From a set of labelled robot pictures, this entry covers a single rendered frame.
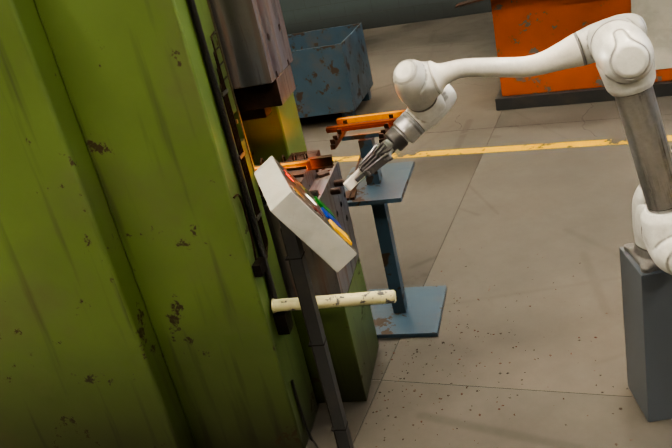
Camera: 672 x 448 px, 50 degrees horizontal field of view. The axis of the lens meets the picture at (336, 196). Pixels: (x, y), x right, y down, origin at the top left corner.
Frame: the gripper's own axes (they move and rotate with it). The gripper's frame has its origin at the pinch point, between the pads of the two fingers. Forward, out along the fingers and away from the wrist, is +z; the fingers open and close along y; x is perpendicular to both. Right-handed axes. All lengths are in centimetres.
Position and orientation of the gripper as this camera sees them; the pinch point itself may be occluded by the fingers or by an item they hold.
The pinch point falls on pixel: (354, 179)
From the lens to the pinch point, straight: 227.0
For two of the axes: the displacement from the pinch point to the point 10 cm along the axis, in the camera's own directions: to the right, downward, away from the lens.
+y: -2.4, -3.4, 9.1
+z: -7.2, 6.9, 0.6
